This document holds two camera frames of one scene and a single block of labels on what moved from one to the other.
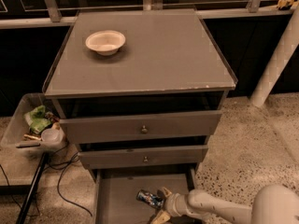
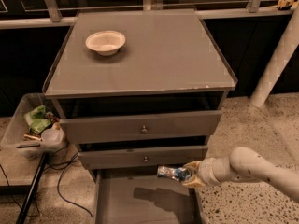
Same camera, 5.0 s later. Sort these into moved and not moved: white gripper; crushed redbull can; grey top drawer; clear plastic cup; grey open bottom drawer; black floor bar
Moved: white gripper; crushed redbull can
Not moved: clear plastic cup; grey open bottom drawer; black floor bar; grey top drawer
